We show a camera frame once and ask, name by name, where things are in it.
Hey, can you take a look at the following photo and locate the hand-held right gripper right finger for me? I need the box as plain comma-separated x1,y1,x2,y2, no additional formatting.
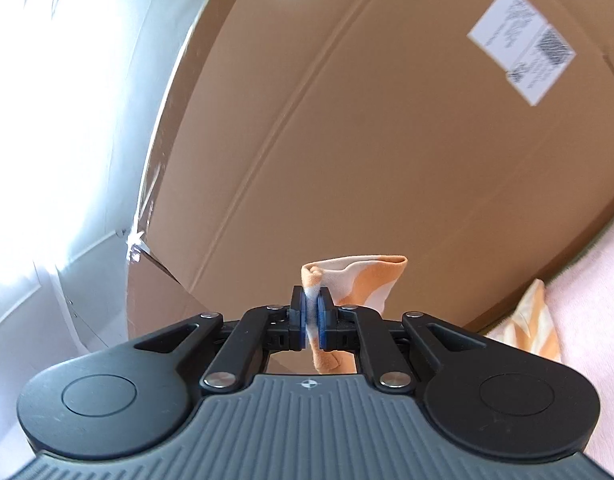
318,286,488,393

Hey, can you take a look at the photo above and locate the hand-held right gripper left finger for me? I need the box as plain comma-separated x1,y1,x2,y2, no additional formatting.
134,285,307,393

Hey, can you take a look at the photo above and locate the orange white striped shirt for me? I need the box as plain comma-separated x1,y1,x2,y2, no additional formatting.
301,255,562,373

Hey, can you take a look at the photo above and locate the wide cardboard box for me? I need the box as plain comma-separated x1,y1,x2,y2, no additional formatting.
126,232,223,348

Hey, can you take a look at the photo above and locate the large cardboard box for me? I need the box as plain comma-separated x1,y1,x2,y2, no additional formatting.
137,0,614,333

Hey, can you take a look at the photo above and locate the pink towel blanket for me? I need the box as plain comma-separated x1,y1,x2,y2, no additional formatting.
487,220,614,476

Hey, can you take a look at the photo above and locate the white label with square code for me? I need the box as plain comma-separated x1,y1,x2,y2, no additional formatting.
507,25,576,107

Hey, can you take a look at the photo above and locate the white text shipping label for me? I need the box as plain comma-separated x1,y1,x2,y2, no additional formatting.
467,0,552,68

